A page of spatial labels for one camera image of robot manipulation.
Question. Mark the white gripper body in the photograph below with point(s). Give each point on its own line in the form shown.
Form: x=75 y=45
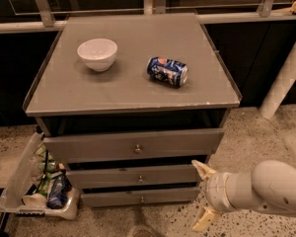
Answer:
x=215 y=191

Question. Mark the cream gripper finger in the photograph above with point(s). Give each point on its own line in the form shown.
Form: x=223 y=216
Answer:
x=207 y=217
x=203 y=170

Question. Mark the grey bottom drawer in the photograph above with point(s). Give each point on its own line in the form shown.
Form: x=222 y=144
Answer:
x=171 y=195

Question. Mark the grey drawer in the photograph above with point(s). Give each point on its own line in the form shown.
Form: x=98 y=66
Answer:
x=136 y=176
x=133 y=145
x=171 y=195

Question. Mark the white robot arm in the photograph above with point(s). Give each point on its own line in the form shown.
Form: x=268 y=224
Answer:
x=269 y=188

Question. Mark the grey drawer cabinet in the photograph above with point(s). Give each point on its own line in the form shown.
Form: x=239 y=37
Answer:
x=68 y=98

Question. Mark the grey top drawer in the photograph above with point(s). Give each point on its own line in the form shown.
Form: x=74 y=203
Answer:
x=133 y=145

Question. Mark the grey middle drawer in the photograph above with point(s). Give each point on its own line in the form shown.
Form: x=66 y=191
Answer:
x=136 y=176

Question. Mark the blue soda can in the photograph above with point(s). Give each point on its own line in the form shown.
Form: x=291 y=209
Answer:
x=169 y=71

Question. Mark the blue snack bag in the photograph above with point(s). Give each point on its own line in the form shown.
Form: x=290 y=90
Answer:
x=57 y=197

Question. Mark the green snack packet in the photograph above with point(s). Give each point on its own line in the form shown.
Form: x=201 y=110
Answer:
x=47 y=167

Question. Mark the white ceramic bowl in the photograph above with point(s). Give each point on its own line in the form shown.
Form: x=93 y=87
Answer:
x=98 y=54

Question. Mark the clear plastic bin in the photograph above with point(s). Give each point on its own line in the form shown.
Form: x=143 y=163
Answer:
x=22 y=181

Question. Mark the white cup in bin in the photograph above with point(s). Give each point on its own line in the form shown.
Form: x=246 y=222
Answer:
x=35 y=200

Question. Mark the white diagonal post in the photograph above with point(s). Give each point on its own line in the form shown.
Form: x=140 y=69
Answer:
x=283 y=82

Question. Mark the metal railing frame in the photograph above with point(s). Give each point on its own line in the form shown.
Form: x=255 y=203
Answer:
x=25 y=16

